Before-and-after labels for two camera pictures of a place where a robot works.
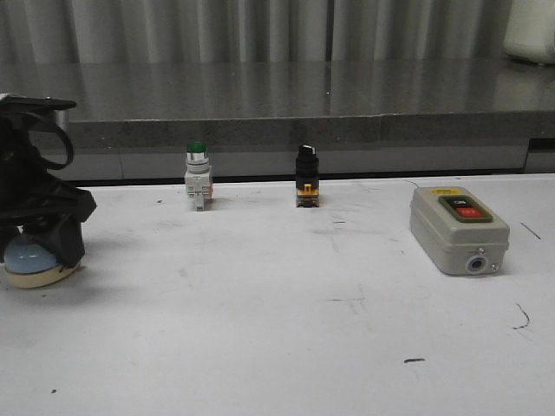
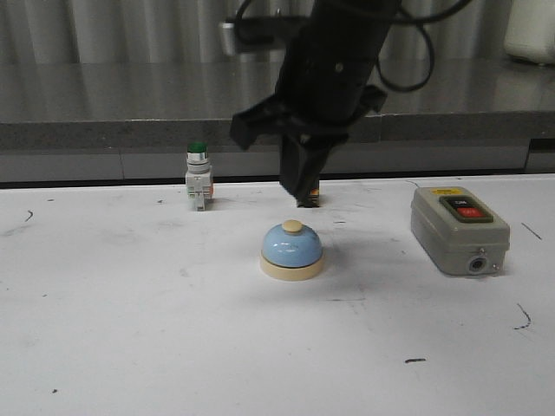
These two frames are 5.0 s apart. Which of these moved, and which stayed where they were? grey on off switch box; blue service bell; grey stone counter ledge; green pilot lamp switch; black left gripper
Moved: blue service bell; black left gripper
Stayed: grey stone counter ledge; grey on off switch box; green pilot lamp switch
